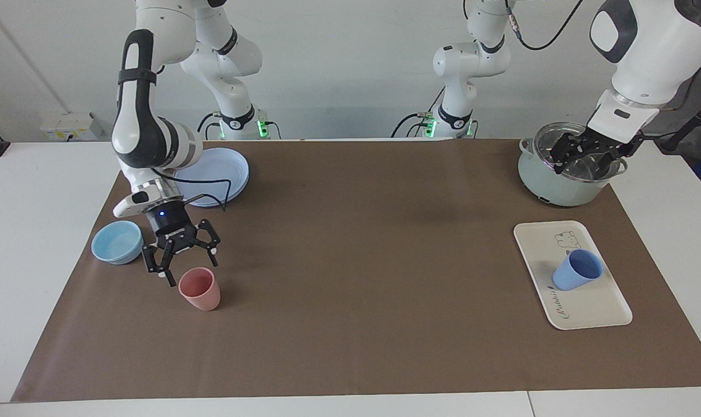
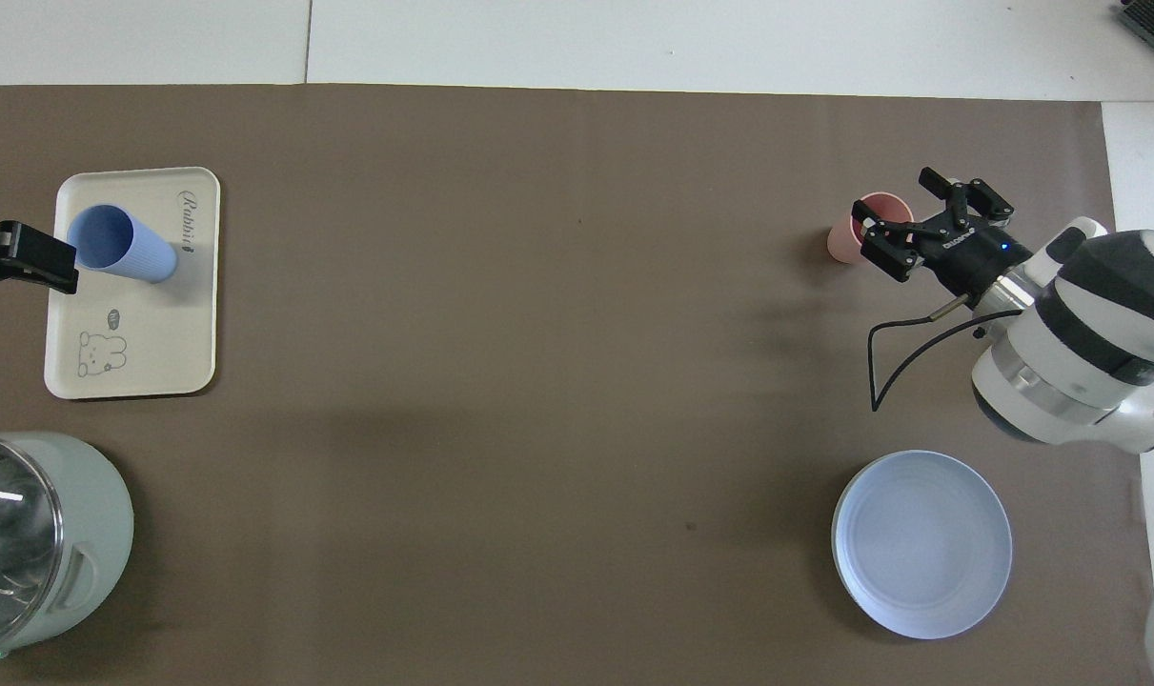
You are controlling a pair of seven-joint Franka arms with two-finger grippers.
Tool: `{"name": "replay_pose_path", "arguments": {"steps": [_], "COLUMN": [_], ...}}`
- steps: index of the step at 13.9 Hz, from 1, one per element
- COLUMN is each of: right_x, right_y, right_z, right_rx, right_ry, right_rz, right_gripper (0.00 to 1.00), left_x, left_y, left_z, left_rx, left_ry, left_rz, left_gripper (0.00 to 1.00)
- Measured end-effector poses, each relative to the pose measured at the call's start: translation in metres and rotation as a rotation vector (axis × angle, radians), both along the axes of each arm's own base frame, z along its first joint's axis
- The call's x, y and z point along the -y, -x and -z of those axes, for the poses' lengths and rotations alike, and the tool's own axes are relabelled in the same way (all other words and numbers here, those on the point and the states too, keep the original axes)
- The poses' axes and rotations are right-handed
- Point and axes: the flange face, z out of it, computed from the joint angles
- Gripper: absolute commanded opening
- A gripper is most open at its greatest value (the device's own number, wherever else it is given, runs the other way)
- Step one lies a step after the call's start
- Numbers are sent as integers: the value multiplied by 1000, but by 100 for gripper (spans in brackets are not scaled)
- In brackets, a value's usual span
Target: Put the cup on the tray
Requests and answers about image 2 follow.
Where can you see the pale green electric pot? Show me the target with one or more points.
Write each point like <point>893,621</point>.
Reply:
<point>100,534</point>

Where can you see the brown table mat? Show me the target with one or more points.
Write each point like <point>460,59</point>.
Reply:
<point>538,333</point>

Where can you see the blue ribbed cup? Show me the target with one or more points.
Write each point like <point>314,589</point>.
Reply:
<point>129,250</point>

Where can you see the pink cup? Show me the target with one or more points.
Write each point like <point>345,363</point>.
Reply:
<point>841,243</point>

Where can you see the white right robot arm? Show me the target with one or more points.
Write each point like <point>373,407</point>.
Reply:
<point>1091,324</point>

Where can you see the lavender blue plate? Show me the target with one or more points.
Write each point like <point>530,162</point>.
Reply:
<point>920,543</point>

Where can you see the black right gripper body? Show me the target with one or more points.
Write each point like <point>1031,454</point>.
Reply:
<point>972,252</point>

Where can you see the cream tray with rabbit print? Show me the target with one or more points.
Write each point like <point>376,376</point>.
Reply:
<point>157,343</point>

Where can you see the glass pot lid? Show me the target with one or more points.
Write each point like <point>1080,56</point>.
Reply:
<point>10,572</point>

